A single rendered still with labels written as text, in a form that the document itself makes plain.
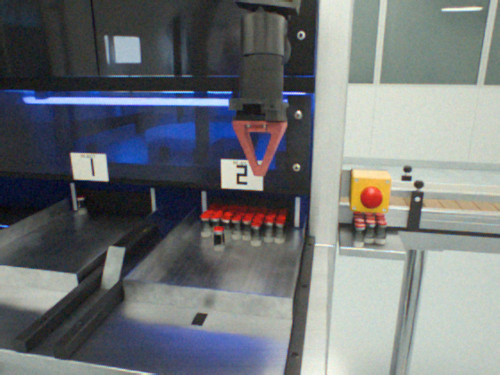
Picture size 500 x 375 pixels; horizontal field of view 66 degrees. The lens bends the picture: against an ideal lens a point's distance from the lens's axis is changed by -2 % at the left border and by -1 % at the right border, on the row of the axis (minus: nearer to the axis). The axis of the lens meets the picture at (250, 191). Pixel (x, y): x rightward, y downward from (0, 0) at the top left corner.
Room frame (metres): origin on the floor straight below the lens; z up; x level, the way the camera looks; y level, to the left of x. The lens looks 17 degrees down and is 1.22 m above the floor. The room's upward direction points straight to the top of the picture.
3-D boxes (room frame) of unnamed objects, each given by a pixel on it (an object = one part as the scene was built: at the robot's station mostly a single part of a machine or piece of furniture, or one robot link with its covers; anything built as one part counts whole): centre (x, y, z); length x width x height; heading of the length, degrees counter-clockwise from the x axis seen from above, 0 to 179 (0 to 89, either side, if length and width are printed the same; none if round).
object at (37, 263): (0.74, 0.37, 0.90); 0.34 x 0.26 x 0.04; 169
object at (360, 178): (0.74, -0.23, 1.00); 0.08 x 0.07 x 0.07; 169
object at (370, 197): (0.69, -0.22, 0.99); 0.04 x 0.04 x 0.04; 79
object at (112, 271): (0.53, 0.24, 0.91); 0.14 x 0.03 x 0.06; 168
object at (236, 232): (0.76, 0.02, 0.90); 0.18 x 0.02 x 0.05; 79
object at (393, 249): (0.77, -0.26, 0.87); 0.14 x 0.13 x 0.02; 169
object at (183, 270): (0.67, 0.03, 0.90); 0.34 x 0.26 x 0.04; 169
